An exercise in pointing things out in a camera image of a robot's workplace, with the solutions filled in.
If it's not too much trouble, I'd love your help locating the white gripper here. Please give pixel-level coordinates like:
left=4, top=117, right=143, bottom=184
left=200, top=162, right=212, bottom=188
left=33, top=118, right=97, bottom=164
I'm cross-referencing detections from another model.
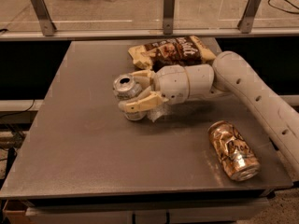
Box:
left=119, top=65, right=189, bottom=113

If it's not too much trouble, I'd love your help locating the silver 7up can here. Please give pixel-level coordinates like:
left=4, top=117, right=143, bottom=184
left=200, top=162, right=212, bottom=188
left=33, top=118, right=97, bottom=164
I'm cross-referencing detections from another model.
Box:
left=113, top=74, right=146, bottom=121

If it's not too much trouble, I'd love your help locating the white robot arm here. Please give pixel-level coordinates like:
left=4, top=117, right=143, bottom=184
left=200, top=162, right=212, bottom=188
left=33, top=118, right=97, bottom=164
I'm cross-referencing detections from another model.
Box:
left=119, top=51, right=299, bottom=171

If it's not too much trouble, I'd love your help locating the crushed orange LaCroix can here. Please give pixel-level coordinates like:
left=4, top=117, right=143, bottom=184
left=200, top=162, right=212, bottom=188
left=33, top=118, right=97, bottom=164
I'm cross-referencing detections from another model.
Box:
left=207, top=120, right=261, bottom=181

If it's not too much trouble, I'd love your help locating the brown chip bag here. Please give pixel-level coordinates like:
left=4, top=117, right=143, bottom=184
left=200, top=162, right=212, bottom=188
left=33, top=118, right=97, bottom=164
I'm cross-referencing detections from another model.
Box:
left=128, top=35, right=216, bottom=70

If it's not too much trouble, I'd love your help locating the clear glass barrier panel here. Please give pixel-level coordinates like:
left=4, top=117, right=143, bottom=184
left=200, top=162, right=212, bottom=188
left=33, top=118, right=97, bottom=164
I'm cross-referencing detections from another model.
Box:
left=0, top=0, right=299, bottom=32

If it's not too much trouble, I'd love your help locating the cardboard box corner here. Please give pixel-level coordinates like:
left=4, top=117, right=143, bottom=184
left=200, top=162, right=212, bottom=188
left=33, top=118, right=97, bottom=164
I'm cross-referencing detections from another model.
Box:
left=3, top=200, right=32, bottom=224

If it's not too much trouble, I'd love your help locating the middle metal bracket post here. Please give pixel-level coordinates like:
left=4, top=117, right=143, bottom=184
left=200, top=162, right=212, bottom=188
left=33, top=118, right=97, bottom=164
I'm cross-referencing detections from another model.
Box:
left=163, top=0, right=175, bottom=35

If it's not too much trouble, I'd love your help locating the metal bracket post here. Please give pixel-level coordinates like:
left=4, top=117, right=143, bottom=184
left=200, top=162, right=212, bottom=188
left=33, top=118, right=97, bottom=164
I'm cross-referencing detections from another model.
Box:
left=237, top=0, right=262, bottom=34
left=163, top=0, right=175, bottom=35
left=30, top=0, right=56, bottom=36

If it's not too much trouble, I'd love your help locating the right metal bracket post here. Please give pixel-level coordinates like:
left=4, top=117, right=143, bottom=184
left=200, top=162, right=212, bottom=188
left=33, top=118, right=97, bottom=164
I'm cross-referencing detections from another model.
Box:
left=237, top=0, right=262, bottom=34

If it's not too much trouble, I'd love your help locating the black cable at left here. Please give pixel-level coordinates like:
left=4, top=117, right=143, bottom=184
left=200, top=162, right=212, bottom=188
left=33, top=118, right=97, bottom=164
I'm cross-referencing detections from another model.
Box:
left=0, top=100, right=36, bottom=120

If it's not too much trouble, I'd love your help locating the left metal bracket post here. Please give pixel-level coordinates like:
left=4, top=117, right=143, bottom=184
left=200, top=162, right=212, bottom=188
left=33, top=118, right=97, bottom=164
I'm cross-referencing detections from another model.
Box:
left=30, top=0, right=56, bottom=36

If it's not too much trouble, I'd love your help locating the black floor cable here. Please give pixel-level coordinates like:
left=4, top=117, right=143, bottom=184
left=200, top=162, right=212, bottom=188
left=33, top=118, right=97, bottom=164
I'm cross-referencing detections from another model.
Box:
left=265, top=0, right=299, bottom=16

